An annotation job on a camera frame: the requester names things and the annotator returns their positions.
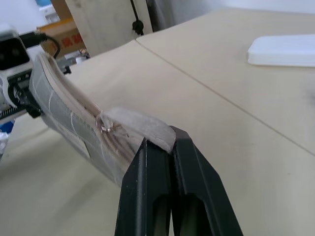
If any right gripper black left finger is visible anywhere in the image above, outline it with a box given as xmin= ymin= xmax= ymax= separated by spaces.
xmin=114 ymin=136 xmax=174 ymax=236

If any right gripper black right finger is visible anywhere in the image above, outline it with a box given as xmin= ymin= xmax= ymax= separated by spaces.
xmin=169 ymin=125 xmax=245 ymax=236

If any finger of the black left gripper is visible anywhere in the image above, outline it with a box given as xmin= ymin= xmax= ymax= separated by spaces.
xmin=24 ymin=97 xmax=44 ymax=119

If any grey beige shoe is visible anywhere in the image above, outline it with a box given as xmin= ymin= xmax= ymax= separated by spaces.
xmin=29 ymin=52 xmax=177 ymax=190

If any blue plastic object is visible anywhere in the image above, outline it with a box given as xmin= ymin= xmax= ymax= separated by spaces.
xmin=0 ymin=119 xmax=16 ymax=135

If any brown cardboard box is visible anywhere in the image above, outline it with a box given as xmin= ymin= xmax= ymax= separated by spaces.
xmin=36 ymin=20 xmax=87 ymax=60

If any white upright board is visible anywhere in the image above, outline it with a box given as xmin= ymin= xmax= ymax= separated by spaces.
xmin=64 ymin=0 xmax=154 ymax=58

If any white plastic tray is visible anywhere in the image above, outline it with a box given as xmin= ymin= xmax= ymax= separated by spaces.
xmin=245 ymin=33 xmax=315 ymax=68

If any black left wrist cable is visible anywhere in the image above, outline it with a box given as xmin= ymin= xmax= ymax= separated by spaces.
xmin=19 ymin=31 xmax=61 ymax=60

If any black hanging power cable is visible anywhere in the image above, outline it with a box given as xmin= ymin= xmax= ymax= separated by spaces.
xmin=128 ymin=0 xmax=145 ymax=35

